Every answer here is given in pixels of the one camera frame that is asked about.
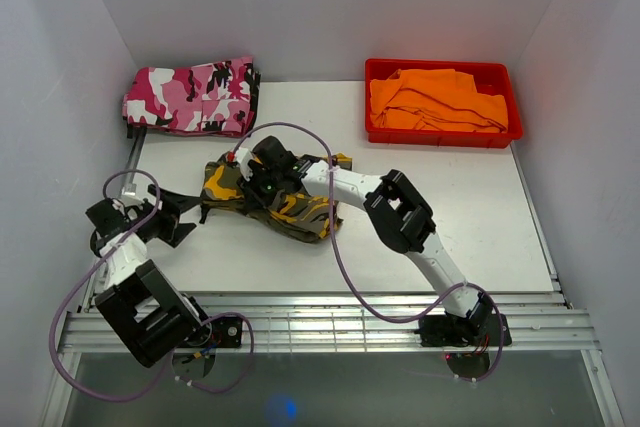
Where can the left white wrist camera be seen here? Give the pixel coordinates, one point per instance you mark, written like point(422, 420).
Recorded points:
point(128, 192)

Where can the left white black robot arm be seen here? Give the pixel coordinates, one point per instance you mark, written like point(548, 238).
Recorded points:
point(149, 315)

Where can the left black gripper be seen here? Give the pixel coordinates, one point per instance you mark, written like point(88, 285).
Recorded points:
point(172, 203)

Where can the aluminium rail frame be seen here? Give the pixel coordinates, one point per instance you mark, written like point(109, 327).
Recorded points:
point(304, 298)

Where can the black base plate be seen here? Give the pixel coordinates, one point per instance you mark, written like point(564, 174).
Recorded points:
point(224, 332)
point(447, 331)

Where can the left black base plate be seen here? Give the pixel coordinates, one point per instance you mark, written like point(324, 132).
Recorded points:
point(224, 332)

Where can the orange cloth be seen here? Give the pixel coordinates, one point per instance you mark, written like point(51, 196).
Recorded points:
point(443, 100)

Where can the red plastic bin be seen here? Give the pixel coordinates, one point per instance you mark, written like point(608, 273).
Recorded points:
point(490, 78)

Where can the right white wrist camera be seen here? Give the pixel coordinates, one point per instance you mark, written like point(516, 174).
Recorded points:
point(241, 158)

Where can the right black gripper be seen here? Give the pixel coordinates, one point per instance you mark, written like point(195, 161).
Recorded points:
point(249, 189)

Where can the yellow camouflage trousers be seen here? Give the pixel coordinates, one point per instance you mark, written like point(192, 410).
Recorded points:
point(301, 216)

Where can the pink camouflage folded trousers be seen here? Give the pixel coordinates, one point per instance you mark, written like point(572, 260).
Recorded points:
point(217, 98)

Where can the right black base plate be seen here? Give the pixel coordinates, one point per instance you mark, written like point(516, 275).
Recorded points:
point(447, 331)

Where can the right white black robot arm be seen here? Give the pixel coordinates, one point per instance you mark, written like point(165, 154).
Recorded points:
point(463, 314)

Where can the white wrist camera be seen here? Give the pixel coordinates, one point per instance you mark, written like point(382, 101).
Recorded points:
point(128, 192)
point(241, 158)

